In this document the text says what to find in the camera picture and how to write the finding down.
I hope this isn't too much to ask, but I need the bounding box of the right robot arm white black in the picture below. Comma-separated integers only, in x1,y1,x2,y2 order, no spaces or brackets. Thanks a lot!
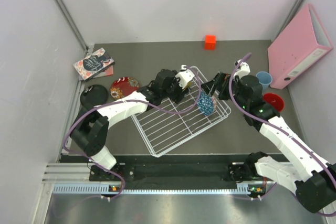
202,72,335,213

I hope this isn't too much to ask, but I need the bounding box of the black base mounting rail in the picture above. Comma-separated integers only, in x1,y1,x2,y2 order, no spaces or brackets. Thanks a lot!
89,154,262,190

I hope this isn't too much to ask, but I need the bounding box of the blue white patterned bowl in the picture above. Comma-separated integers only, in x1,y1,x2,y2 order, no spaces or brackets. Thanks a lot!
197,91,217,116

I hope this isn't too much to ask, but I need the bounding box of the yellow patterned plate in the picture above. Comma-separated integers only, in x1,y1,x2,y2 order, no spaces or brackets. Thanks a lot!
184,81,192,90

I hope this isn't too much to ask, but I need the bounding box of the pink book underneath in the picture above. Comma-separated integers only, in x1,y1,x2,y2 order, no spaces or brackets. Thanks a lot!
94,66,113,78

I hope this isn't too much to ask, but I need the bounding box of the white wire dish rack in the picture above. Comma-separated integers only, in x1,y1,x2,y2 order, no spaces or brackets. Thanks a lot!
130,66,232,158

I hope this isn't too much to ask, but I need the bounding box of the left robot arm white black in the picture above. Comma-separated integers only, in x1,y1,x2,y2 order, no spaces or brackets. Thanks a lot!
69,66,195,180

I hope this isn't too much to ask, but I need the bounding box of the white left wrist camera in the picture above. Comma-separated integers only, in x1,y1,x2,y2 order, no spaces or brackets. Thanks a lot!
175,65,195,89

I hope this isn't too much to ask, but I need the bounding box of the Little Women book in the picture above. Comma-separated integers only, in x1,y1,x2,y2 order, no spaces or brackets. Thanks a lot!
73,48,115,81

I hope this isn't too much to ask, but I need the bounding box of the red floral plate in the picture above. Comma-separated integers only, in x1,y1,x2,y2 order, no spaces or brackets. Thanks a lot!
110,77,140,100

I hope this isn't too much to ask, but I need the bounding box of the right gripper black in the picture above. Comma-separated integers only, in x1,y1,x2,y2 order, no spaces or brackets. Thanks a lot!
201,72,248,110

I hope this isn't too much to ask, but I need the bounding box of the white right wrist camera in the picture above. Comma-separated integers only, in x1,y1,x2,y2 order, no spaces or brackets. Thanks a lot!
234,62,250,79

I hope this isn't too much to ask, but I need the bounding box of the light blue cup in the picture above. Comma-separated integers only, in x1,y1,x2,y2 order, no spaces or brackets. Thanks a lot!
256,71,272,91

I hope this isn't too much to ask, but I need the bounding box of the orange cube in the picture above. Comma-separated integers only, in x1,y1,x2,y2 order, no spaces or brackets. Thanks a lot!
204,35,216,50

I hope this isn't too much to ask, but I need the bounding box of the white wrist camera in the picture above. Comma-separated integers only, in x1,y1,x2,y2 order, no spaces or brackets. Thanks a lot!
175,65,195,89
234,62,250,79

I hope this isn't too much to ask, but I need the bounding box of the aluminium frame post left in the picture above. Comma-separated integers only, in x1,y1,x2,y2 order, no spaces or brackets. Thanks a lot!
54,0,88,51

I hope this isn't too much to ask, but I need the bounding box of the black plate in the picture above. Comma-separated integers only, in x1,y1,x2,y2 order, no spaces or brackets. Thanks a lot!
80,84,109,106

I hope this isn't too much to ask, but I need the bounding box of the pink ring binder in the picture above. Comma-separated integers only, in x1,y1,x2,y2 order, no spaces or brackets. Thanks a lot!
268,4,333,89

